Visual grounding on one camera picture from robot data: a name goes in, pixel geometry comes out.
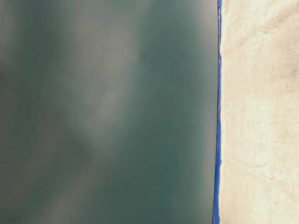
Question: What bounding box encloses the pale green bath towel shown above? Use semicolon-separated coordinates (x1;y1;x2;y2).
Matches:
219;0;299;224

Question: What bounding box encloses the blue table cloth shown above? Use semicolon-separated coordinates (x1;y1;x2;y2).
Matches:
212;0;222;224

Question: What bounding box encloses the grey-green blurred panel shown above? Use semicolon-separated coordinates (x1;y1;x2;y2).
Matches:
0;0;218;224

